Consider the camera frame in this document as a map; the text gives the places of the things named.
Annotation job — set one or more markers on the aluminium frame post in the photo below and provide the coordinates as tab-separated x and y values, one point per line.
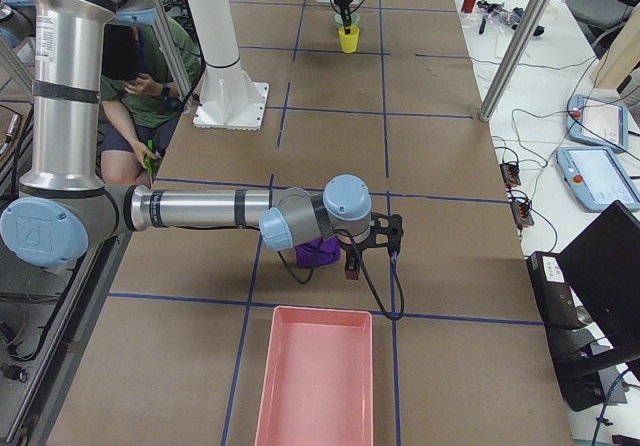
524	32

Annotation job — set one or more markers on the black desktop box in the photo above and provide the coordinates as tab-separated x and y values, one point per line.
553	295

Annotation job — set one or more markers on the pale green bowl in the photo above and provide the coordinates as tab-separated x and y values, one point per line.
355	19

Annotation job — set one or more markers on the near teach pendant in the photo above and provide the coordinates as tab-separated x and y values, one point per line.
596	177

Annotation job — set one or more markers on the seated person green shirt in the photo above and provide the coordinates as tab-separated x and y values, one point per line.
141	101

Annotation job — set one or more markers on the teach pendant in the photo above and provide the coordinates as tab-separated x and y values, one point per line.
597	122
596	177

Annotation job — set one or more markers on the purple cloth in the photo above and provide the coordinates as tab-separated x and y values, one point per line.
317	253

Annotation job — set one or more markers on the black monitor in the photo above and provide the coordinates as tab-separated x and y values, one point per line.
601	265

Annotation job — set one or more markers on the pink plastic bin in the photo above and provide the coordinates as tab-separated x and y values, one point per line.
318	386

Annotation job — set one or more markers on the crumpled clear plastic bag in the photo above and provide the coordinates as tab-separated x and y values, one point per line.
497	12

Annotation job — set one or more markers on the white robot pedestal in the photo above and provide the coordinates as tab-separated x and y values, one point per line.
228	98

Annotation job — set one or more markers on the yellow plastic cup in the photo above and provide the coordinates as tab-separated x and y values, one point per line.
349	38

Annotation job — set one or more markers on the far teach pendant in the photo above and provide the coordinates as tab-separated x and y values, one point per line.
597	122

